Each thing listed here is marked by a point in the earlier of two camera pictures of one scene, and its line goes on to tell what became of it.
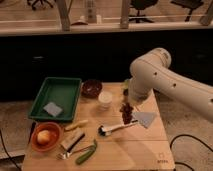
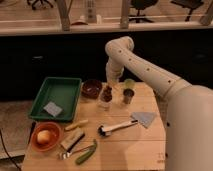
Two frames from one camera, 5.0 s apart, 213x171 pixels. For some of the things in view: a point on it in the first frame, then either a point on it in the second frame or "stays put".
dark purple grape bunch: (126, 113) → (107, 94)
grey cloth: (144, 117) stays put
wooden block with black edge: (71, 138) stays put
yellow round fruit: (43, 137) stays put
